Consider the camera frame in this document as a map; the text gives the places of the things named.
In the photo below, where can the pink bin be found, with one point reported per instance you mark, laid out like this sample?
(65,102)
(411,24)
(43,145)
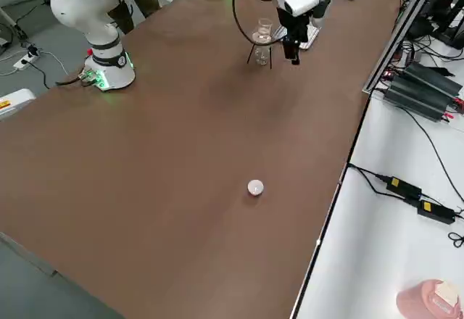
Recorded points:
(417,301)

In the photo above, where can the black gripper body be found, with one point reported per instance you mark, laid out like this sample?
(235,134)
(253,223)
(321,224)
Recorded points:
(294,25)
(323,1)

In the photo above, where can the white power strip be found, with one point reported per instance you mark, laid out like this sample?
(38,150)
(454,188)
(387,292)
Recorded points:
(25,61)

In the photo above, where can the white lamp cap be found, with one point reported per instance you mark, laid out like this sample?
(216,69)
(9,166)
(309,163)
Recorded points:
(255,187)

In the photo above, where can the small glass beaker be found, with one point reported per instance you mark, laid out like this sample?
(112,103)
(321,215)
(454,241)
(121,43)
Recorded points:
(264,29)

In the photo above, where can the ribbed metal tray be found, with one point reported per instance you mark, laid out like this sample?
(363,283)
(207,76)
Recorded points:
(313,34)

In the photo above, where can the black power adapter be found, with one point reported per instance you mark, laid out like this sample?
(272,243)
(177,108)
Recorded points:
(404,187)
(435,212)

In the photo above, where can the aluminium frame post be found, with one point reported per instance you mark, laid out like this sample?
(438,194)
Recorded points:
(400,40)

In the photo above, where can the white machine housing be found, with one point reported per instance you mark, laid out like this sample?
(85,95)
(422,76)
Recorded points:
(16,103)

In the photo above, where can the black power supply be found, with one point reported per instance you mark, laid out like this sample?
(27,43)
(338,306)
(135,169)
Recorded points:
(435,79)
(417,101)

